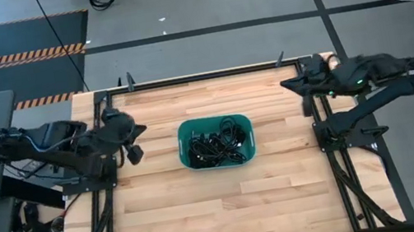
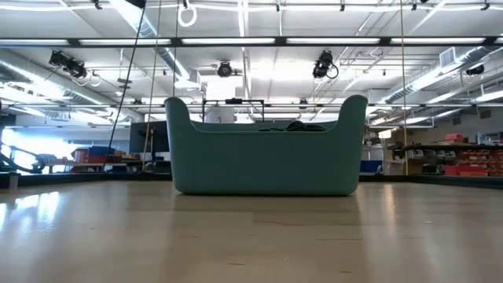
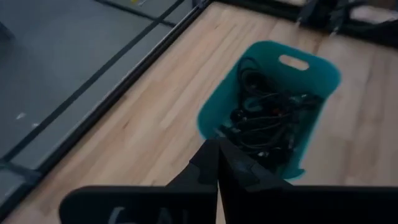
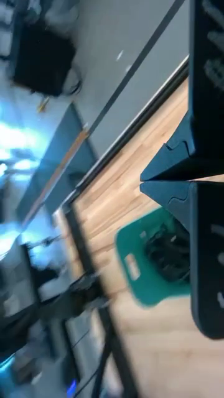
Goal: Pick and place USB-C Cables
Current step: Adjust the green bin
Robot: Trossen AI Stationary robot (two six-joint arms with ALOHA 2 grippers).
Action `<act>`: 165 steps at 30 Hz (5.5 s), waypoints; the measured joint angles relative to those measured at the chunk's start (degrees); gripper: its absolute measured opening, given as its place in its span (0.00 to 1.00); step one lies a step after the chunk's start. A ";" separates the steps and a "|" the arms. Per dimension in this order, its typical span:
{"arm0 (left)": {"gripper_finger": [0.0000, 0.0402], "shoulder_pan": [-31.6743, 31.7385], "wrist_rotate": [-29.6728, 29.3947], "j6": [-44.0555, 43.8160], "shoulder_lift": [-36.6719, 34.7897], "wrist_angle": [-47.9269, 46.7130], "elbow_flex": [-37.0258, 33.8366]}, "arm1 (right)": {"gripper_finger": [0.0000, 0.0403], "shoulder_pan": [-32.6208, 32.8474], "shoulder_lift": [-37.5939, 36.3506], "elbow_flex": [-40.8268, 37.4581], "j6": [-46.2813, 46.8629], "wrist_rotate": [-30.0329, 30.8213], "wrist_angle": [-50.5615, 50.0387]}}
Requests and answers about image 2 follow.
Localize teal plastic bin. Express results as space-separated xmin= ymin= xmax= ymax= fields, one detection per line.
xmin=163 ymin=94 xmax=369 ymax=197

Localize black cable with tail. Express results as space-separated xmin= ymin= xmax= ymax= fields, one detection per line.
xmin=257 ymin=119 xmax=328 ymax=133

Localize white cylindrical tank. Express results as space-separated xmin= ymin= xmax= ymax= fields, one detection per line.
xmin=204 ymin=106 xmax=237 ymax=124

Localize black monitor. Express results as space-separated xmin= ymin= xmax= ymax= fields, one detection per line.
xmin=128 ymin=119 xmax=171 ymax=155

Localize blue storage bin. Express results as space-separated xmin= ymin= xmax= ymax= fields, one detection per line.
xmin=359 ymin=159 xmax=384 ymax=175

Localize red and blue bins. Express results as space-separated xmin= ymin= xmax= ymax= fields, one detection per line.
xmin=69 ymin=145 xmax=119 ymax=164

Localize shelf with red bins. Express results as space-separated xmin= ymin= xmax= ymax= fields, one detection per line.
xmin=387 ymin=132 xmax=503 ymax=178

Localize black metal frame rig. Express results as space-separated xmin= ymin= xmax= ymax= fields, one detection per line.
xmin=201 ymin=97 xmax=266 ymax=124

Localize thin black hanging cable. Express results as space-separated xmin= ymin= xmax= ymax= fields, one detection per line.
xmin=101 ymin=0 xmax=149 ymax=173

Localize white hanging ring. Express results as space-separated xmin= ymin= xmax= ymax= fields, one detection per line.
xmin=177 ymin=0 xmax=199 ymax=28

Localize silver air duct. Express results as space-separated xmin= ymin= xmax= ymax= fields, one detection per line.
xmin=376 ymin=45 xmax=503 ymax=105
xmin=109 ymin=0 xmax=192 ymax=79

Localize yellow hanging cord with plug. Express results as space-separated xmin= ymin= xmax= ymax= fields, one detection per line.
xmin=398 ymin=0 xmax=409 ymax=177

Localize black aluminium table frame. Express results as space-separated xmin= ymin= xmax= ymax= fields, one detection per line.
xmin=0 ymin=171 xmax=503 ymax=190

